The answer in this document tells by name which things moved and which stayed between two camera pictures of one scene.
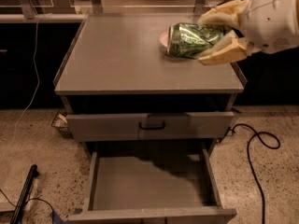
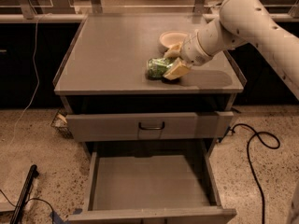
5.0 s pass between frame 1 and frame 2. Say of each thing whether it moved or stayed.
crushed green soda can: moved
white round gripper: moved
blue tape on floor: stayed
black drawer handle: stayed
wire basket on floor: stayed
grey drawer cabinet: stayed
